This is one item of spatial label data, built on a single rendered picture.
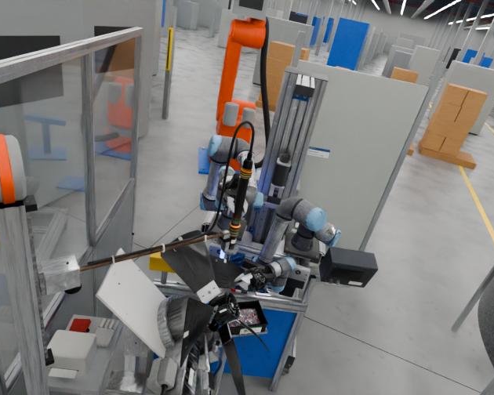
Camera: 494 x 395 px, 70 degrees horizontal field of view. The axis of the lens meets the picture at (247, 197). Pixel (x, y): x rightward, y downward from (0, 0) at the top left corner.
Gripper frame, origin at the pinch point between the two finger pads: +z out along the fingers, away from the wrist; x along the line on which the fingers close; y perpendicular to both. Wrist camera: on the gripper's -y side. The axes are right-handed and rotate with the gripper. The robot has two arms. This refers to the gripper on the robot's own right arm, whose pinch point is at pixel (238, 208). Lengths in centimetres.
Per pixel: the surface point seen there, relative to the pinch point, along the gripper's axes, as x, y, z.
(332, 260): -62, 41, -21
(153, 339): 28, 51, 17
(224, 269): -4.2, 45.8, -17.9
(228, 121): -62, 85, -373
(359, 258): -78, 40, -22
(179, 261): 19.3, 27.6, -1.4
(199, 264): 11.1, 29.6, -2.2
